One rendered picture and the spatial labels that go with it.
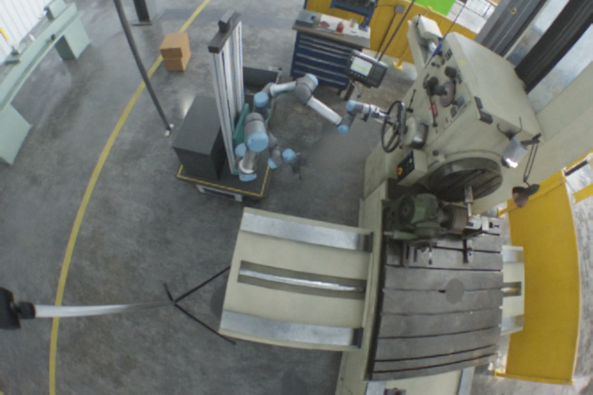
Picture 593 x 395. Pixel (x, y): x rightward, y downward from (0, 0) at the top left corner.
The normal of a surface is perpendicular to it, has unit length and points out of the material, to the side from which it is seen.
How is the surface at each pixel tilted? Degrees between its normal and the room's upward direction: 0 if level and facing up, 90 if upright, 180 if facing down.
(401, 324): 0
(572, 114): 90
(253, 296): 0
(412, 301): 0
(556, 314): 90
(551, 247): 90
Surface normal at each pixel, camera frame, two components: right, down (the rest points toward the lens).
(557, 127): -0.98, -0.19
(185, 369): 0.13, -0.43
